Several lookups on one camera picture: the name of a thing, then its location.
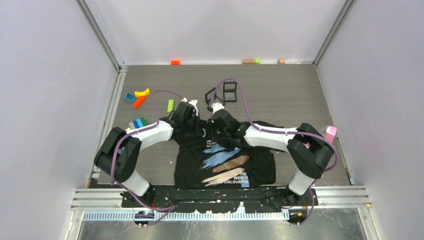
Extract orange red block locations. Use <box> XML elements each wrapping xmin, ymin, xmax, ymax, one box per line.
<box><xmin>132</xmin><ymin>96</ymin><xmax>146</xmax><ymax>109</ymax></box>

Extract red block at wall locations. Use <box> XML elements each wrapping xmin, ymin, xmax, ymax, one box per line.
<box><xmin>170</xmin><ymin>59</ymin><xmax>181</xmax><ymax>65</ymax></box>

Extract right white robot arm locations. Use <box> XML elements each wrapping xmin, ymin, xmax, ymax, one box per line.
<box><xmin>209</xmin><ymin>109</ymin><xmax>336</xmax><ymax>205</ymax></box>

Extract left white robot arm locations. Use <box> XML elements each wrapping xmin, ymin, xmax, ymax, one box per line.
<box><xmin>93</xmin><ymin>99</ymin><xmax>201</xmax><ymax>207</ymax></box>

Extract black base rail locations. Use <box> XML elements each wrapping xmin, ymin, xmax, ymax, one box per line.
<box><xmin>121</xmin><ymin>185</ymin><xmax>319</xmax><ymax>214</ymax></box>

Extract pink metronome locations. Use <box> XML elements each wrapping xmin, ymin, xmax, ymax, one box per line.
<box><xmin>309</xmin><ymin>125</ymin><xmax>337</xmax><ymax>143</ymax></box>

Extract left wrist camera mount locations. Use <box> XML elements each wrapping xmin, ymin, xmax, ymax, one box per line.
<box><xmin>181</xmin><ymin>97</ymin><xmax>199</xmax><ymax>117</ymax></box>

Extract tan block at wall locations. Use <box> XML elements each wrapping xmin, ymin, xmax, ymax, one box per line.
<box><xmin>242</xmin><ymin>59</ymin><xmax>257</xmax><ymax>65</ymax></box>

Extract lime green stick block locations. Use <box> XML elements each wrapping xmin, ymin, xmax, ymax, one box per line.
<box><xmin>167</xmin><ymin>99</ymin><xmax>174</xmax><ymax>113</ymax></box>

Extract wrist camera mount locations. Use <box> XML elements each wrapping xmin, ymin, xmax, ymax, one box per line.
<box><xmin>207</xmin><ymin>102</ymin><xmax>225</xmax><ymax>115</ymax></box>
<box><xmin>181</xmin><ymin>97</ymin><xmax>199</xmax><ymax>117</ymax></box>

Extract black brooch box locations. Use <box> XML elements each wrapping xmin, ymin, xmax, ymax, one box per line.
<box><xmin>204</xmin><ymin>87</ymin><xmax>225</xmax><ymax>106</ymax></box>
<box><xmin>222</xmin><ymin>79</ymin><xmax>238</xmax><ymax>103</ymax></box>

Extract blue green stacked bricks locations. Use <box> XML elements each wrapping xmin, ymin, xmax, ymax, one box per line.
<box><xmin>128</xmin><ymin>117</ymin><xmax>148</xmax><ymax>130</ymax></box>

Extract black printed t-shirt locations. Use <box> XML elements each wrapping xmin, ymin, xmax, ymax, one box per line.
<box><xmin>173</xmin><ymin>120</ymin><xmax>276</xmax><ymax>189</ymax></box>

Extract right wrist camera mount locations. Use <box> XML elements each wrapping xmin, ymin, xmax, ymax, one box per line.
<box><xmin>207</xmin><ymin>102</ymin><xmax>225</xmax><ymax>115</ymax></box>

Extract yellow curved block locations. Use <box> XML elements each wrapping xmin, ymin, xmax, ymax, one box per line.
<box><xmin>134</xmin><ymin>88</ymin><xmax>151</xmax><ymax>98</ymax></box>

